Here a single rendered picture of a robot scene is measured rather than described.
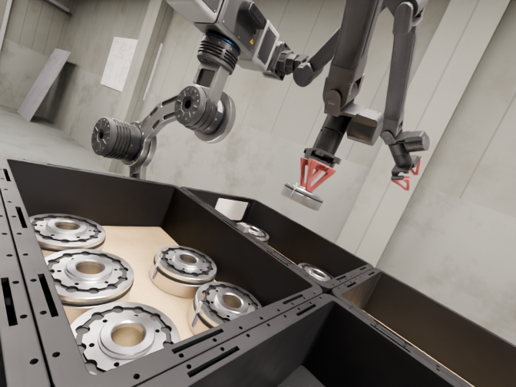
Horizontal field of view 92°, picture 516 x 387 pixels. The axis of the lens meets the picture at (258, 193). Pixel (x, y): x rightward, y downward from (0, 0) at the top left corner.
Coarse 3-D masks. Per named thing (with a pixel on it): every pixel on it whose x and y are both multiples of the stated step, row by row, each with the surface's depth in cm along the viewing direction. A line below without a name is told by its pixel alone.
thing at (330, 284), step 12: (204, 192) 63; (216, 192) 68; (204, 204) 52; (264, 204) 78; (324, 240) 65; (276, 252) 41; (348, 252) 61; (312, 276) 37; (348, 276) 43; (324, 288) 35
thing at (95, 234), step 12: (36, 216) 36; (48, 216) 38; (60, 216) 39; (72, 216) 40; (36, 228) 34; (96, 228) 40; (48, 240) 32; (60, 240) 34; (72, 240) 34; (84, 240) 36; (96, 240) 36
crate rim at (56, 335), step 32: (0, 160) 33; (32, 160) 38; (0, 192) 26; (224, 224) 46; (32, 256) 19; (32, 288) 16; (320, 288) 34; (64, 320) 15; (256, 320) 22; (64, 352) 13; (160, 352) 16; (192, 352) 16; (64, 384) 12; (96, 384) 12; (128, 384) 13
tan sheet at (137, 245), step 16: (112, 240) 44; (128, 240) 46; (144, 240) 49; (160, 240) 51; (128, 256) 41; (144, 256) 43; (144, 272) 39; (144, 288) 36; (160, 304) 34; (176, 304) 35; (176, 320) 32
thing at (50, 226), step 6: (48, 222) 35; (54, 222) 36; (60, 222) 37; (66, 222) 38; (72, 222) 38; (78, 222) 38; (48, 228) 34; (54, 228) 34; (78, 228) 38; (84, 228) 37; (60, 234) 34; (66, 234) 35; (72, 234) 35; (78, 234) 36
